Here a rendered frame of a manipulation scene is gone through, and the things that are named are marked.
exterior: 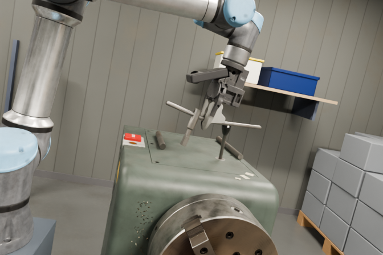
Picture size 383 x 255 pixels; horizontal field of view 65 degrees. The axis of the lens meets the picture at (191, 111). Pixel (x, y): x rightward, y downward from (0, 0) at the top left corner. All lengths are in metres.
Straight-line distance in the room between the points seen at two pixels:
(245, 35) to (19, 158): 0.62
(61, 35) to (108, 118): 2.88
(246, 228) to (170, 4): 0.53
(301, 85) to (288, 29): 0.86
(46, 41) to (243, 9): 0.46
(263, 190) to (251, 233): 0.21
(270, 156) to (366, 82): 1.52
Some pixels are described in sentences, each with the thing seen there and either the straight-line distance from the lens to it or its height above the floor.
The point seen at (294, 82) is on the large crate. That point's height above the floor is 1.66.
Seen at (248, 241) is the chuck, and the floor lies 1.18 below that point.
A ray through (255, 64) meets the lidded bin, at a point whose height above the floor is 1.75.
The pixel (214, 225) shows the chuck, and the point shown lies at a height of 1.21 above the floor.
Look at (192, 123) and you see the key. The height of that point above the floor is 1.40.
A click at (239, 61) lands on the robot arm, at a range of 0.86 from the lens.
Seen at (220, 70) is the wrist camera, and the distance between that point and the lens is 0.85.
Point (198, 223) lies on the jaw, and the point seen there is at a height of 1.21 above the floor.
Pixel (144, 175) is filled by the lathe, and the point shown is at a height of 1.24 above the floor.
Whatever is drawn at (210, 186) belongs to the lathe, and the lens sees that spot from 0.87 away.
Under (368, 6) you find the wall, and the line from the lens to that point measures 4.41.
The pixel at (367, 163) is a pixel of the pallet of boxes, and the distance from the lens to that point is 3.26.
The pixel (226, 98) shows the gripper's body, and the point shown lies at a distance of 0.87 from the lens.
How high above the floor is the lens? 1.53
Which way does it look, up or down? 7 degrees down
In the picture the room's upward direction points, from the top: 12 degrees clockwise
